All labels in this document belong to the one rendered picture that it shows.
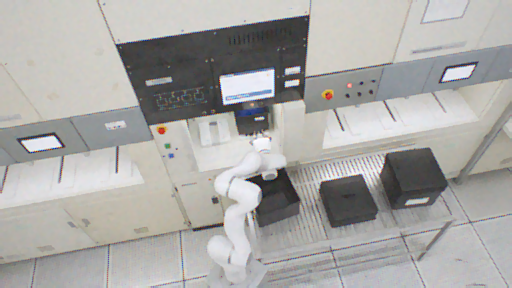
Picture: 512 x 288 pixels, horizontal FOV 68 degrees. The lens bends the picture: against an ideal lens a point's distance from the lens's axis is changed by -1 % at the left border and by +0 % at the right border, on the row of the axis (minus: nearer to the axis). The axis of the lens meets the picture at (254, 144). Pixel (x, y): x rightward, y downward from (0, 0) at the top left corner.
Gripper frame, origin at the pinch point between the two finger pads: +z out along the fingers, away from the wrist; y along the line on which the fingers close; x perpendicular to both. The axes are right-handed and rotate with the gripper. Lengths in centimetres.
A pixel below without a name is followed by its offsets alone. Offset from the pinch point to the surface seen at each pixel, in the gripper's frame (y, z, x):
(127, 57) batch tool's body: -58, 3, 69
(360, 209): 53, -47, -33
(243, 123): -6.5, 21.7, -13.6
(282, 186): 11.6, -15.7, -40.8
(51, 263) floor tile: -178, -1, -119
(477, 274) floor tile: 151, -79, -119
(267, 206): -1, -28, -42
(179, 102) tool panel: -41, 2, 35
